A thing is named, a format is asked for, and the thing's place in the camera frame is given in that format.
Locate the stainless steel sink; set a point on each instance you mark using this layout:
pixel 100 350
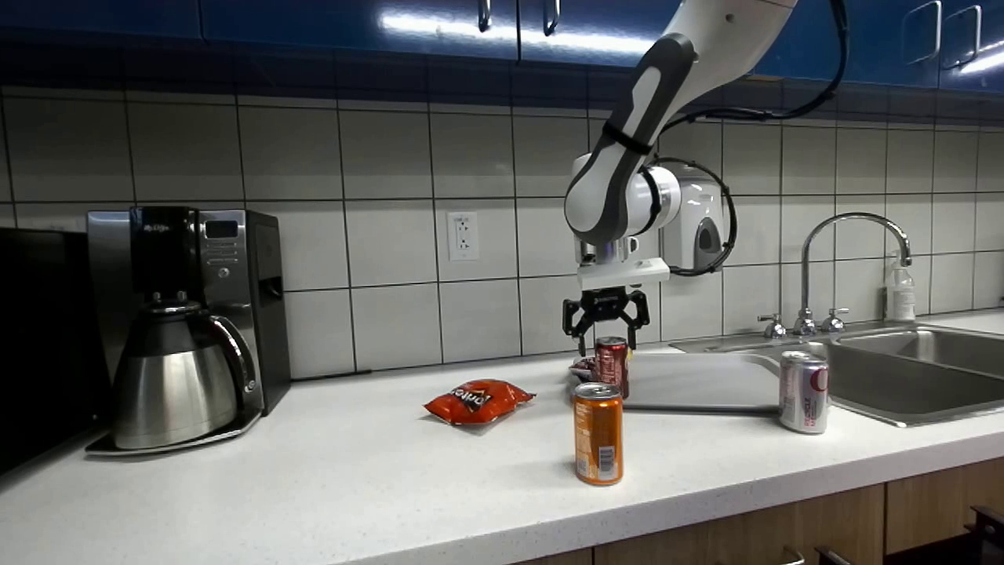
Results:
pixel 909 372

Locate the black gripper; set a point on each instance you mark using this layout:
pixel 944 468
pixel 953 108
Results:
pixel 608 303

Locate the black trash bin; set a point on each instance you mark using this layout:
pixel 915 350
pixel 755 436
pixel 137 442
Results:
pixel 990 539

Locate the orange soda can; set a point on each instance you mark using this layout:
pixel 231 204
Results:
pixel 596 439

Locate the black steel coffee maker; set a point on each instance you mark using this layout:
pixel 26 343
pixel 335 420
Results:
pixel 223 272

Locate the black microwave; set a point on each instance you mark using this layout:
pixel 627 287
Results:
pixel 49 346

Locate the steel gooseneck faucet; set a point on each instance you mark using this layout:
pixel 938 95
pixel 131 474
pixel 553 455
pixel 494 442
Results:
pixel 848 218

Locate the blue upper cabinets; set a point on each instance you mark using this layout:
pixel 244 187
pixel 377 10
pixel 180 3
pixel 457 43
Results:
pixel 261 31

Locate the silver soda can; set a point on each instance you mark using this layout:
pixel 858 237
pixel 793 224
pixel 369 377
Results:
pixel 805 392

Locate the red soda can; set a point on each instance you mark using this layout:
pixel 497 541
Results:
pixel 612 364

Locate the white wall outlet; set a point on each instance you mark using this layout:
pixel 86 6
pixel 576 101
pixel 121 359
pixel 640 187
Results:
pixel 461 237

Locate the red Doritos chip bag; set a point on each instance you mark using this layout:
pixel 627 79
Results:
pixel 479 398

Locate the wooden lower cabinets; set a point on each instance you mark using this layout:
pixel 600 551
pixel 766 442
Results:
pixel 731 535

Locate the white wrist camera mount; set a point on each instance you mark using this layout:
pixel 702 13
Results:
pixel 627 272

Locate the clear soap pump bottle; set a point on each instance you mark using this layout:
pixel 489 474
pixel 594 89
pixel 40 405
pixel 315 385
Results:
pixel 897 300

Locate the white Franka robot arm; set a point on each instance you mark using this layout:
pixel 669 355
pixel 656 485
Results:
pixel 638 158

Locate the steel coffee carafe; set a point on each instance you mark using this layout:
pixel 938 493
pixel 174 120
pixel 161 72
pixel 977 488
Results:
pixel 174 381

